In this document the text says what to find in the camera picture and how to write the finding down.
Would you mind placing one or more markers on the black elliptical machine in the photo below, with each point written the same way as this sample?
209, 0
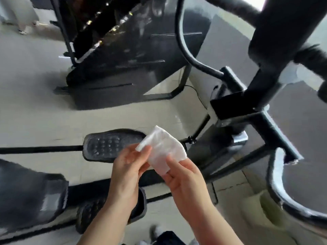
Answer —
265, 99

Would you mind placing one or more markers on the person's right hand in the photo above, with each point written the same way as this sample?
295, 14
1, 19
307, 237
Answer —
189, 188

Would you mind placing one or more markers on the person's black trousers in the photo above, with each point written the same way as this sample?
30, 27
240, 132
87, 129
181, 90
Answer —
168, 238

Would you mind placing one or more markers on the white trash bin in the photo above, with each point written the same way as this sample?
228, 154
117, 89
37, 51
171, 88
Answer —
260, 214

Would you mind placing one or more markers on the glossy black treadmill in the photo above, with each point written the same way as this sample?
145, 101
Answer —
127, 53

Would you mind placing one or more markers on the white wet wipe sheet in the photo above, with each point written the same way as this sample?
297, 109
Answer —
163, 143

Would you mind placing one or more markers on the person's white shoe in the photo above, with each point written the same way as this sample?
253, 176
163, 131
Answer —
156, 232

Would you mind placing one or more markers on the person's left hand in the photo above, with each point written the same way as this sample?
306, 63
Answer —
127, 176

